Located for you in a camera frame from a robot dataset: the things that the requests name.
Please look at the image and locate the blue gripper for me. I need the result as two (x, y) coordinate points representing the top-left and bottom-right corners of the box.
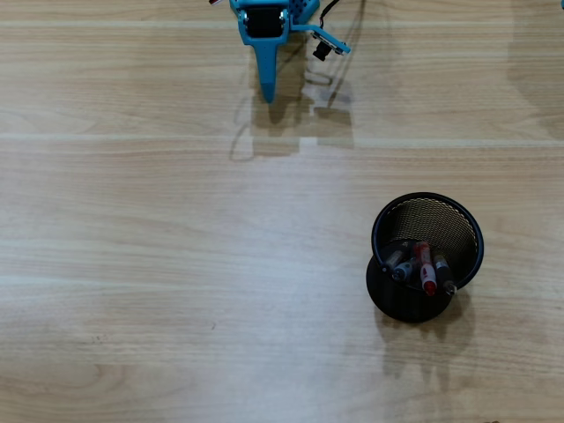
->
(230, 0), (293, 105)

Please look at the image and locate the clear barrel pen black cap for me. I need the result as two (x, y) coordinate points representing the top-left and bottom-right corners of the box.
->
(380, 248), (409, 275)

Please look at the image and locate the red retractable pen white grip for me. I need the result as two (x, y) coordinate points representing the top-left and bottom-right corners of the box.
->
(413, 241), (439, 297)

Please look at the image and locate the black retractable pen yellow band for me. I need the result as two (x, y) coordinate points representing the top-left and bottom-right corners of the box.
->
(433, 255), (458, 297)

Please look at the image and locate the black mesh pen holder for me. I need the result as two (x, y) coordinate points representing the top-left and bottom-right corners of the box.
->
(365, 190), (486, 324)

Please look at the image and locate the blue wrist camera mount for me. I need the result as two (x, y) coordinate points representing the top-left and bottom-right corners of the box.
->
(290, 23), (353, 63)

